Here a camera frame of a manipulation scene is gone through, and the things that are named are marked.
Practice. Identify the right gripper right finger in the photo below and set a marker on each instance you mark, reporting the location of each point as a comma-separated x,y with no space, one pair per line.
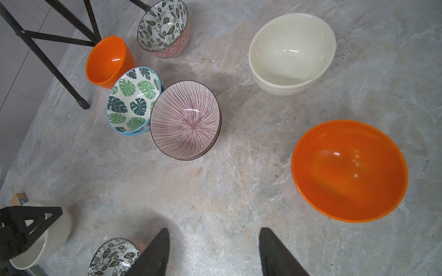
276,259

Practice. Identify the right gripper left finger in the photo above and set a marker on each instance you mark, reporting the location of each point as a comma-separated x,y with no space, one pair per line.
154,260

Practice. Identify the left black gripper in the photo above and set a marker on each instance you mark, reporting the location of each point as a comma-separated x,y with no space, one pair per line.
5,235

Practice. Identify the cream bowl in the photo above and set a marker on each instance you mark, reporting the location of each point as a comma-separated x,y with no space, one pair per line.
289,54
37,231

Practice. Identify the purple striped bowl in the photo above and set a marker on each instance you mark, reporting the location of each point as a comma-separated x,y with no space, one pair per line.
186,120

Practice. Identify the green leaf bowl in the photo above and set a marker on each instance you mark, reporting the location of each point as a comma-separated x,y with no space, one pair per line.
132,99

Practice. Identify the orange bowl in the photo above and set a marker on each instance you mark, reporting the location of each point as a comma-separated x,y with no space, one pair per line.
349,171
108,61

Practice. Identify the wooden block at left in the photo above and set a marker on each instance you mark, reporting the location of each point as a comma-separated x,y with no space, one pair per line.
19,199

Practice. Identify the near black floral bowl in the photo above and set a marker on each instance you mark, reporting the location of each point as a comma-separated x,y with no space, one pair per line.
115,257

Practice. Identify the black floral bowl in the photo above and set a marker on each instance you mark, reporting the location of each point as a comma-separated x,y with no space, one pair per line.
115,257
165,29

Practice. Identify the black perforated music stand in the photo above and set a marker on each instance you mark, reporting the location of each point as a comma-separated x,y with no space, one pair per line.
29,37

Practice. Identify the far black floral bowl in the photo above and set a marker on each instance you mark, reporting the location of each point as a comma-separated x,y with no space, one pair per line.
165,29

